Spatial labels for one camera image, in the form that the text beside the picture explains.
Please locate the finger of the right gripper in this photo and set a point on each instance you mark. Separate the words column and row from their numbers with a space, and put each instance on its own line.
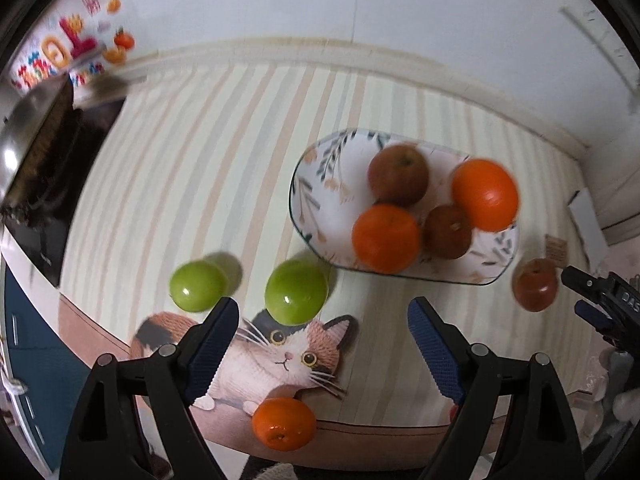
column 594, row 317
column 585, row 284

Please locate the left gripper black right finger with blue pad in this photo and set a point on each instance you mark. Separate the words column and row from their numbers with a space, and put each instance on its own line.
column 539, row 439

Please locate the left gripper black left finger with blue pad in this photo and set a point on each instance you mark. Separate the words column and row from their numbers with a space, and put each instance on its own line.
column 105, row 439

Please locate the red apple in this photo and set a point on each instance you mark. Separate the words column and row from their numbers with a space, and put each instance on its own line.
column 535, row 284

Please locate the small orange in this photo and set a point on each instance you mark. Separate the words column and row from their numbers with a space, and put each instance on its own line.
column 284, row 424

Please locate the green apple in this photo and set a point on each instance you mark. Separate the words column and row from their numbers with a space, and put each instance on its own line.
column 295, row 292
column 196, row 286

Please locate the small red cherry tomato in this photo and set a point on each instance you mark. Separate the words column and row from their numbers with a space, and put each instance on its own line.
column 453, row 412

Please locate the brown mat label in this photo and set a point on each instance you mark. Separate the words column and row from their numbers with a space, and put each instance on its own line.
column 556, row 250

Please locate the white card on counter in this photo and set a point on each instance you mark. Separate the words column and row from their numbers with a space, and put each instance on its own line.
column 585, row 219

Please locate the blue cabinet front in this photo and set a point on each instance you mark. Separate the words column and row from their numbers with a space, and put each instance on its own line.
column 54, row 376

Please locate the large orange far right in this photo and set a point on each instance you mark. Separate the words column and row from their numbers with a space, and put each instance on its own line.
column 487, row 193

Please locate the dark small mandarin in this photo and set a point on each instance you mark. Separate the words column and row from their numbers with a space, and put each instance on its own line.
column 447, row 232

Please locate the orange front of plate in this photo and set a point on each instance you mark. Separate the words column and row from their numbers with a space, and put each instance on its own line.
column 386, row 238

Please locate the black induction cooktop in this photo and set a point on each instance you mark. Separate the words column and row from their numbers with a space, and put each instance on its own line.
column 41, row 227

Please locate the red-brown apple on plate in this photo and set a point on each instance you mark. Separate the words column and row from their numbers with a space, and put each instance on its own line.
column 399, row 175

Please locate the floral oval ceramic plate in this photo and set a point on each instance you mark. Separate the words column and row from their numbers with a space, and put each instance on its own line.
column 340, row 209

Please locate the striped mat with cat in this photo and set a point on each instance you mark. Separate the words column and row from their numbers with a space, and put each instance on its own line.
column 198, row 164

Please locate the steel wok pan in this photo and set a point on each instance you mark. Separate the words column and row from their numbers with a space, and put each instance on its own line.
column 49, row 99

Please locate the white wall socket right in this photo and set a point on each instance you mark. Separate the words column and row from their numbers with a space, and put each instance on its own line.
column 596, row 28

